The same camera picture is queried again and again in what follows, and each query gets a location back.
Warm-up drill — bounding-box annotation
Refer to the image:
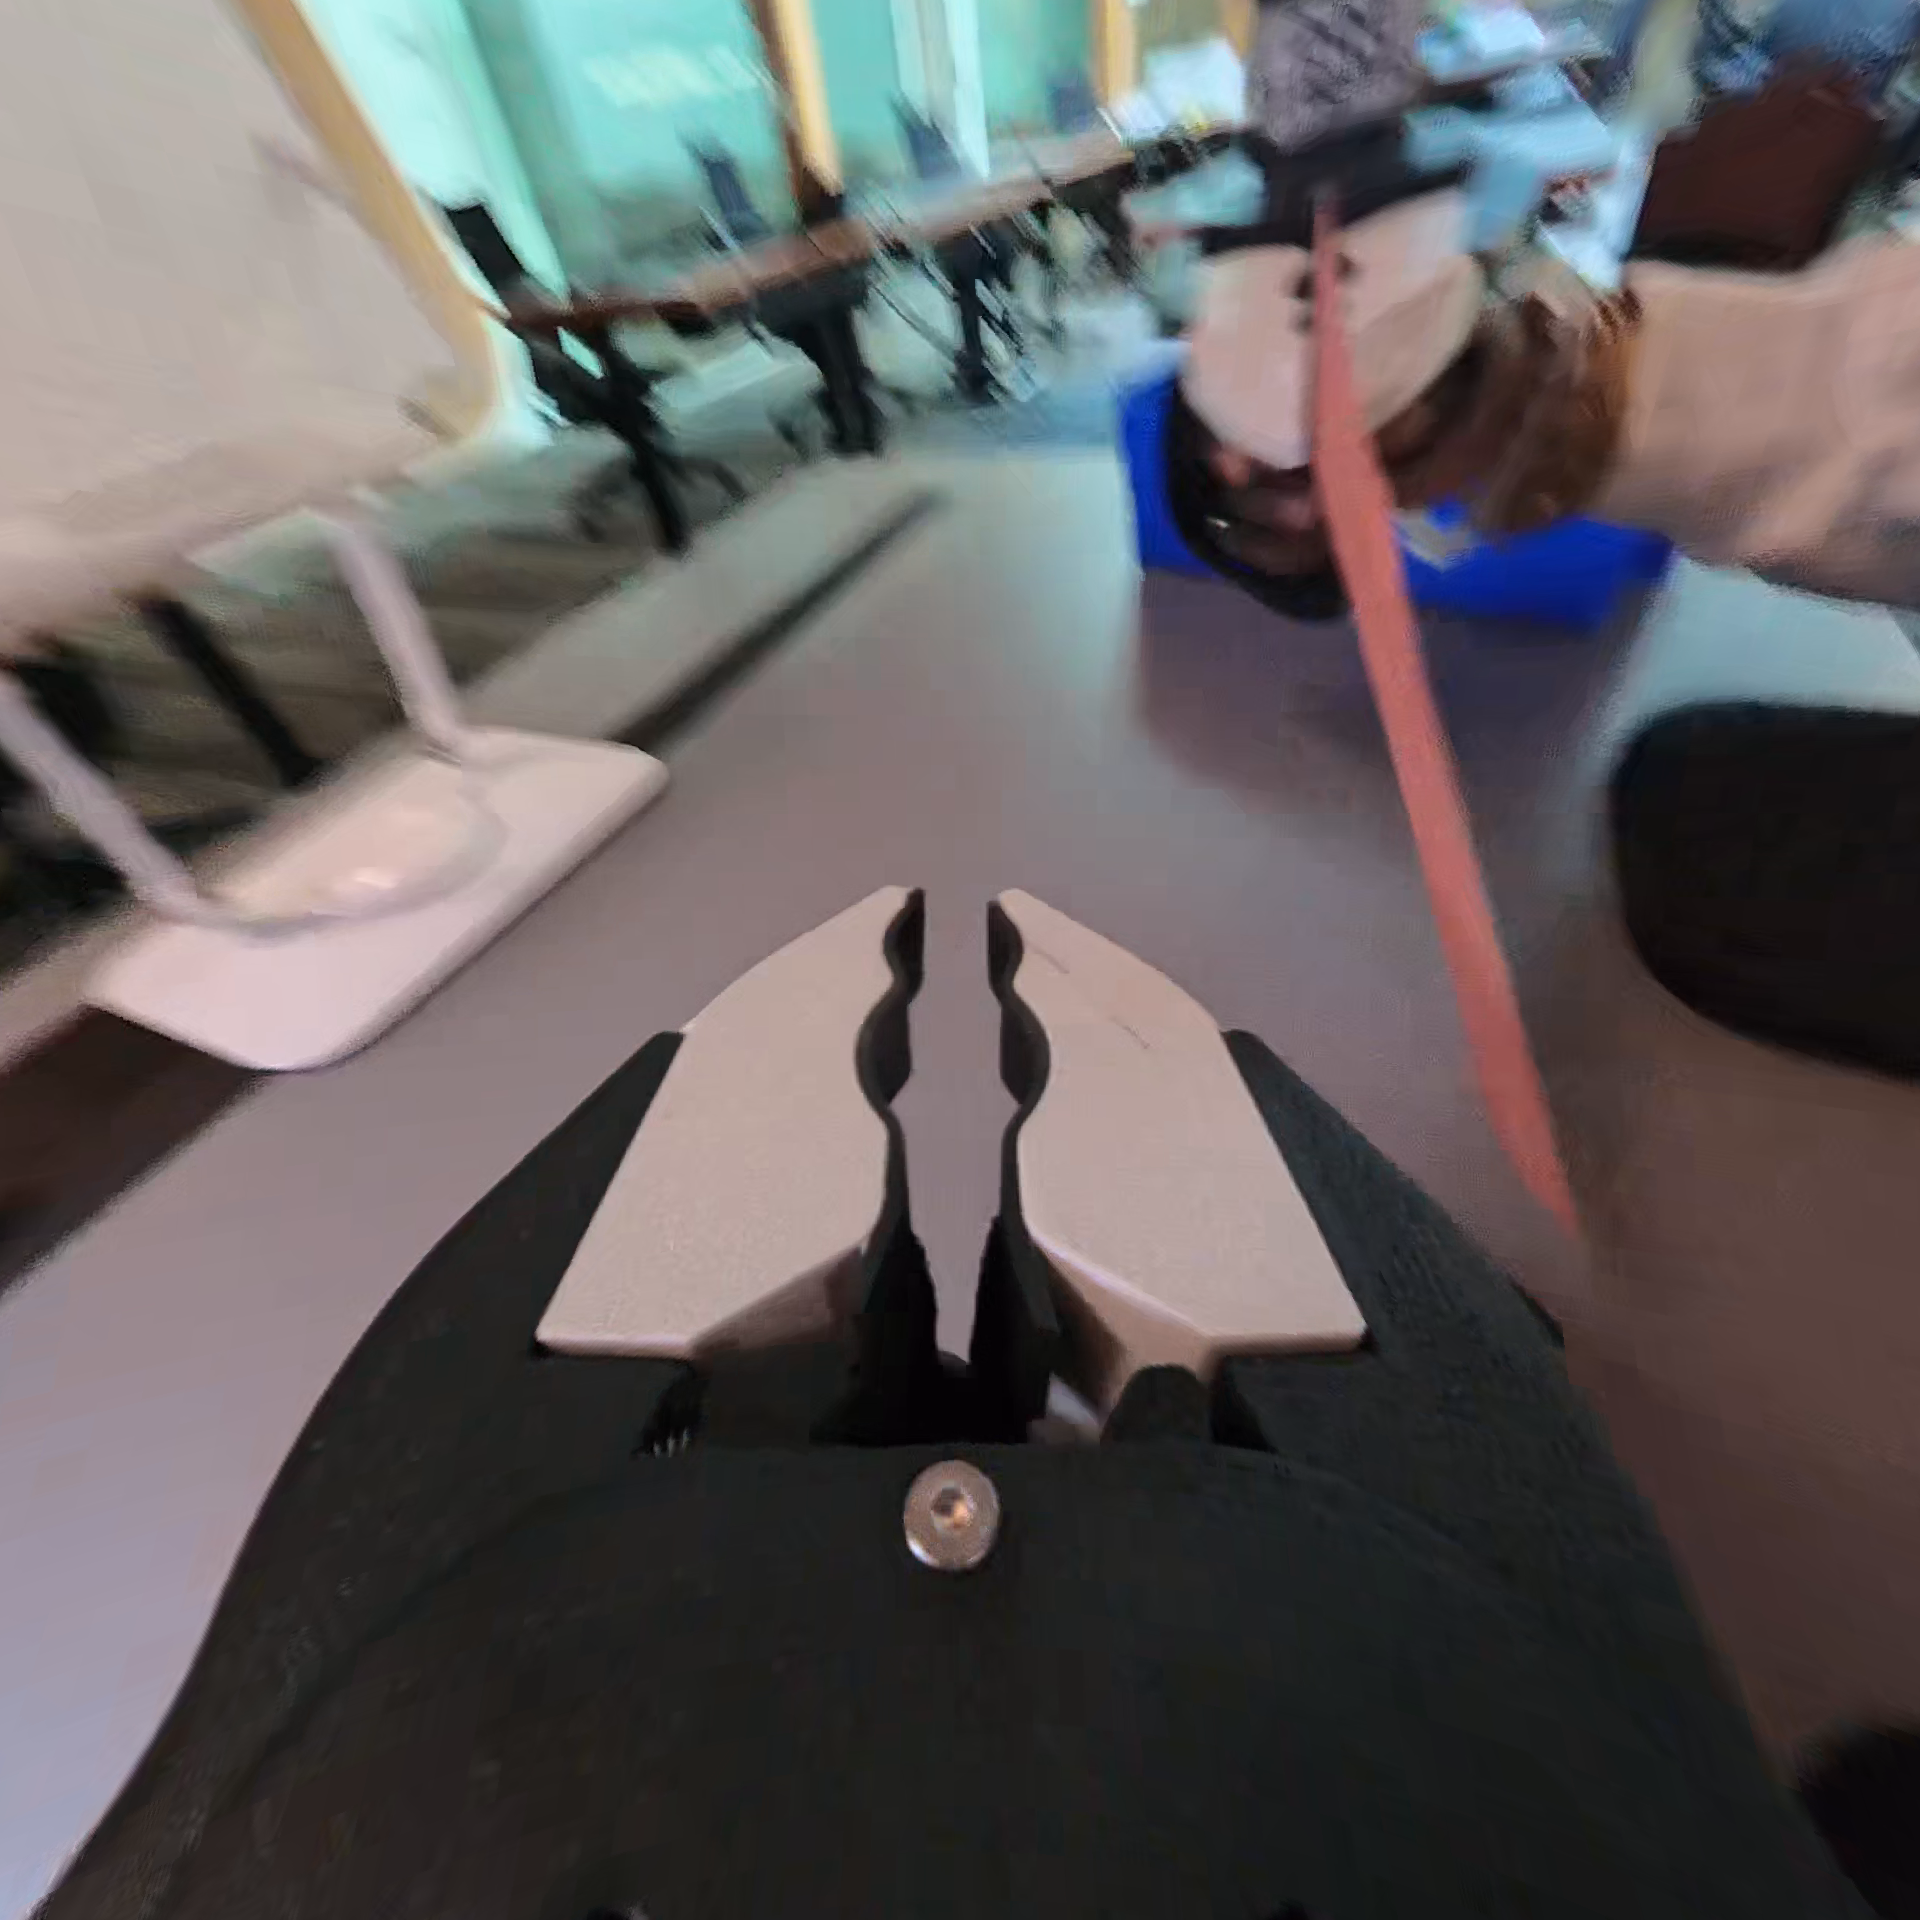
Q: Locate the person's right forearm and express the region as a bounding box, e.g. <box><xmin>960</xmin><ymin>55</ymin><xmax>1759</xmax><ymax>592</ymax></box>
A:
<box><xmin>1611</xmin><ymin>237</ymin><xmax>1920</xmax><ymax>611</ymax></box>

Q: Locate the black mesh chair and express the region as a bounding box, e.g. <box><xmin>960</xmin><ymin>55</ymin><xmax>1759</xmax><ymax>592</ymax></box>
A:
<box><xmin>1608</xmin><ymin>701</ymin><xmax>1920</xmax><ymax>1087</ymax></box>

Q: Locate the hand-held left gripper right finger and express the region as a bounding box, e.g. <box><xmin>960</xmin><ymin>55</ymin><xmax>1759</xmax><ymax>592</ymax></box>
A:
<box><xmin>974</xmin><ymin>888</ymin><xmax>1371</xmax><ymax>1425</ymax></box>

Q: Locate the white stand base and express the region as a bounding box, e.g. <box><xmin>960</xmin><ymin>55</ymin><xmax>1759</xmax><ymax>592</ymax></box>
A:
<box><xmin>77</xmin><ymin>733</ymin><xmax>671</xmax><ymax>1076</ymax></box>

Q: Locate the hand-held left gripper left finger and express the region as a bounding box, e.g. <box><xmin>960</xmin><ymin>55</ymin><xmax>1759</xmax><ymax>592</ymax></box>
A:
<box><xmin>533</xmin><ymin>885</ymin><xmax>939</xmax><ymax>1371</ymax></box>

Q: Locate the blue plastic bin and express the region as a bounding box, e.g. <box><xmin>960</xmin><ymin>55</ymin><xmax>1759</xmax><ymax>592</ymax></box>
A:
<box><xmin>1114</xmin><ymin>373</ymin><xmax>1678</xmax><ymax>636</ymax></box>

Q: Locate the white display board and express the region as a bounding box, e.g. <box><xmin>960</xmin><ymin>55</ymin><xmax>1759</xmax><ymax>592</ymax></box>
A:
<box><xmin>0</xmin><ymin>0</ymin><xmax>509</xmax><ymax>641</ymax></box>

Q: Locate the brown top desk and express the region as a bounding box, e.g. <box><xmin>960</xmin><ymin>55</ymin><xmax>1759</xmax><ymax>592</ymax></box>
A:
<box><xmin>498</xmin><ymin>126</ymin><xmax>1254</xmax><ymax>558</ymax></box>

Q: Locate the red square paper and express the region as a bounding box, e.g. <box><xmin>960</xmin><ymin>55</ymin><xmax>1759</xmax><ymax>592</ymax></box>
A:
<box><xmin>1304</xmin><ymin>199</ymin><xmax>1588</xmax><ymax>1250</ymax></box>

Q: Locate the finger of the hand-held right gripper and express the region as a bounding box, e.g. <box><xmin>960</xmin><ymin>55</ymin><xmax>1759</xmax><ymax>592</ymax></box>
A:
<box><xmin>1338</xmin><ymin>192</ymin><xmax>1490</xmax><ymax>441</ymax></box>
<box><xmin>1182</xmin><ymin>241</ymin><xmax>1333</xmax><ymax>472</ymax></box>

